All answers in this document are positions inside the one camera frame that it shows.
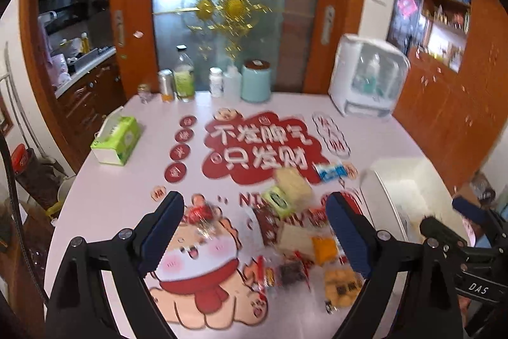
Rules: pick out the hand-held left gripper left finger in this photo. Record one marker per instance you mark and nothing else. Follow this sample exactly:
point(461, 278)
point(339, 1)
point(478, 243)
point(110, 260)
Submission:
point(162, 231)

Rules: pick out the green tissue box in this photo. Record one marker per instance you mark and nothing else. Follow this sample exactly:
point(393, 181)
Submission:
point(117, 140)

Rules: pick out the green label cracker packet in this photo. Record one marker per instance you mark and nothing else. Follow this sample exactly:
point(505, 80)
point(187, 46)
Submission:
point(293, 184)

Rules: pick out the white storage box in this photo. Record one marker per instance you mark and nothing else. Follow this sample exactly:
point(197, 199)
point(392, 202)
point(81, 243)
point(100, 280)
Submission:
point(397, 184)

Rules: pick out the yellow snack packet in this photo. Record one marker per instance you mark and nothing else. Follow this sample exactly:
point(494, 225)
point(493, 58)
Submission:
point(341, 287)

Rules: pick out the white countertop appliance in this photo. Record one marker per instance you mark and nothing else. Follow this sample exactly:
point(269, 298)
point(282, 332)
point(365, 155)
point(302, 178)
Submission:
point(369, 77)

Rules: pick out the wooden kitchen cabinet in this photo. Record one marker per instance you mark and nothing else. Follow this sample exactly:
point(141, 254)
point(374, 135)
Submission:
point(91, 92)

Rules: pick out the small glass jar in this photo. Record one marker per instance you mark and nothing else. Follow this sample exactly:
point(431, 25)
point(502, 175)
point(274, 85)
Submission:
point(143, 92)

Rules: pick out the wooden wall cabinet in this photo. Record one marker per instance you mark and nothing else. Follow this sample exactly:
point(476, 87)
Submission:
point(448, 92)

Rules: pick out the yellow oil bottle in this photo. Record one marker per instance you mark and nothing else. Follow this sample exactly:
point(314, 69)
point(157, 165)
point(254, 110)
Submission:
point(84, 42)

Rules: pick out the printed pink table cover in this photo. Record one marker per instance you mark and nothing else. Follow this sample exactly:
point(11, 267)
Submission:
point(222, 267)

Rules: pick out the white pill bottle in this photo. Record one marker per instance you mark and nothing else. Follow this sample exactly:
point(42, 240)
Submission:
point(216, 82)

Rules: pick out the clear red candy packet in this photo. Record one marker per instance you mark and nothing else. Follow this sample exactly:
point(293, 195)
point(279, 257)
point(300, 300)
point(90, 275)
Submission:
point(200, 214)

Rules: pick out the translucent plastic bottle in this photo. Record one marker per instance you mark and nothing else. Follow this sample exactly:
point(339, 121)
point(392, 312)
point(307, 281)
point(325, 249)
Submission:
point(231, 83)

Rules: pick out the metal drink can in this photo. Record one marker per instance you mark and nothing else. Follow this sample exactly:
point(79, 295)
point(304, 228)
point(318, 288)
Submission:
point(166, 85)

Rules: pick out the white and orange snack packet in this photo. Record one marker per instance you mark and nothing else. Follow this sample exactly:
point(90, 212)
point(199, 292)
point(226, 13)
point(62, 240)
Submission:
point(323, 249)

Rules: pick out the red dustpan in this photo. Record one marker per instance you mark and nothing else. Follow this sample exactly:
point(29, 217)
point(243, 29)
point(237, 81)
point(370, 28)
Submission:
point(20, 160)

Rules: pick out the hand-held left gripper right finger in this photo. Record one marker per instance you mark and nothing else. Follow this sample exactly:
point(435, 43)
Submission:
point(349, 235)

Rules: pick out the mint green canister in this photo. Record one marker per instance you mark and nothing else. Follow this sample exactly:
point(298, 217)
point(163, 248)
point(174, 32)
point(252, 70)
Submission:
point(256, 81)

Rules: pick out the gold hanging ornament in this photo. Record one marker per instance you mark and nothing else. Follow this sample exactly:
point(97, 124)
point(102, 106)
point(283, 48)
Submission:
point(234, 5)

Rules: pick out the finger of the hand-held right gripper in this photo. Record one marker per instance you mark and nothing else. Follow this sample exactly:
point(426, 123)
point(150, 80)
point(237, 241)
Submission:
point(436, 227)
point(470, 210)

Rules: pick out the dark red snack packet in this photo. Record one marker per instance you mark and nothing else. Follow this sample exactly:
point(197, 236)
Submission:
point(268, 227)

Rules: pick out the blue and white snack packet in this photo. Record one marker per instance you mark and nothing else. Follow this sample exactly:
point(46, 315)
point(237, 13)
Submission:
point(331, 170)

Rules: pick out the small red snack packet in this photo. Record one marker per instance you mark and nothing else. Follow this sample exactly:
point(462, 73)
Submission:
point(268, 277)

